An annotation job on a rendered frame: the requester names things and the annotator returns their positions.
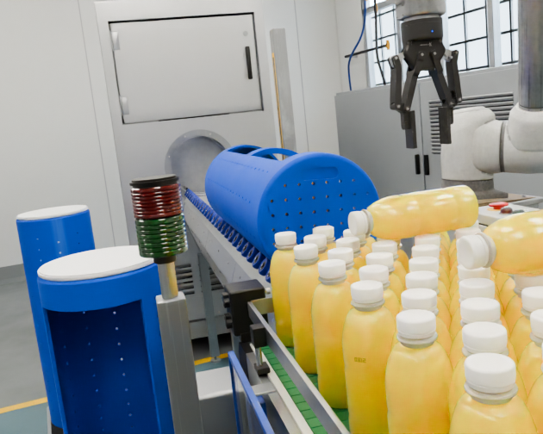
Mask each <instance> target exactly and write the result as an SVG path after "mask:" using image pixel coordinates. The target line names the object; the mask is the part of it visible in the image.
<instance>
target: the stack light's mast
mask: <svg viewBox="0 0 543 434"><path fill-rule="evenodd" d="M177 180H179V177H177V176H176V175H175V174H168V175H157V176H150V177H139V178H135V179H132V180H131V182H130V183H129V186H132V188H136V189H138V188H151V187H158V186H164V185H169V184H173V183H176V182H177ZM176 260H177V257H176V255H175V256H170V257H159V258H154V259H153V261H154V263H155V264H157V265H158V272H159V283H160V290H161V296H162V298H163V299H171V298H175V297H177V296H178V285H177V279H176V272H175V266H174V262H175V261H176Z"/></svg>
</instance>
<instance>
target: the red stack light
mask: <svg viewBox="0 0 543 434"><path fill-rule="evenodd" d="M130 193H131V194H130V195H131V200H132V201H131V202H132V206H133V210H134V211H133V213H134V218H136V219H137V220H151V219H159V218H165V217H170V216H174V215H178V214H181V213H183V211H184V208H183V204H182V203H183V202H182V197H181V196H182V195H181V188H180V183H179V182H176V183H173V184H169V185H164V186H158V187H151V188H138V189H136V188H131V189H130Z"/></svg>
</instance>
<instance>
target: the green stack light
mask: <svg viewBox="0 0 543 434"><path fill-rule="evenodd" d="M134 223H135V231H136V237H137V242H138V249H139V255H140V256H141V257H144V258H159V257H170V256H175V255H178V254H181V253H183V252H185V251H187V250H188V249H189V247H188V240H187V235H186V227H185V220H184V213H181V214H178V215H174V216H170V217H165V218H159V219H151V220H137V219H134Z"/></svg>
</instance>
